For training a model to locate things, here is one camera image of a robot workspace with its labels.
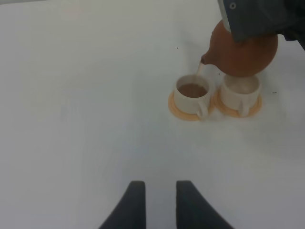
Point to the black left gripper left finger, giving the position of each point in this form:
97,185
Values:
130,211

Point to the brown clay teapot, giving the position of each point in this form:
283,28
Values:
239,59

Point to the right orange saucer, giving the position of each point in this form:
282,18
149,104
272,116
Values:
234,113

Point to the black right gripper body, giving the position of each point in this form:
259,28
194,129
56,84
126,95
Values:
246,19

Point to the left white teacup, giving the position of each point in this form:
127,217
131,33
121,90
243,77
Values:
192,95

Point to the left orange saucer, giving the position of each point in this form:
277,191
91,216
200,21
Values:
179,114

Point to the orange saucer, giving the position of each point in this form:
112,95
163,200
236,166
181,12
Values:
179,114
234,113

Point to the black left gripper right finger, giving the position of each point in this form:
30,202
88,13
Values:
193,211

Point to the right white teacup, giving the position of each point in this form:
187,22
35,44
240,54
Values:
240,94

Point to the white teacup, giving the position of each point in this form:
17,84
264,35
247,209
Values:
192,95
240,94

